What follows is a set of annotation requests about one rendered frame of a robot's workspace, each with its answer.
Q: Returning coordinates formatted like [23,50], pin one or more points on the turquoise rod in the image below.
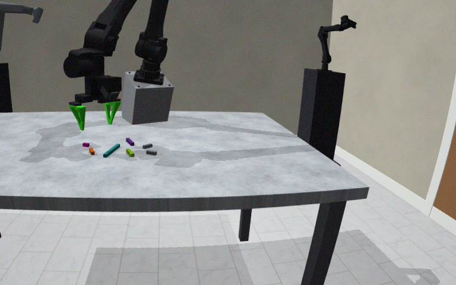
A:
[110,151]

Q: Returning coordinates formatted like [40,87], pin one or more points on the lime green bar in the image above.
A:
[129,152]

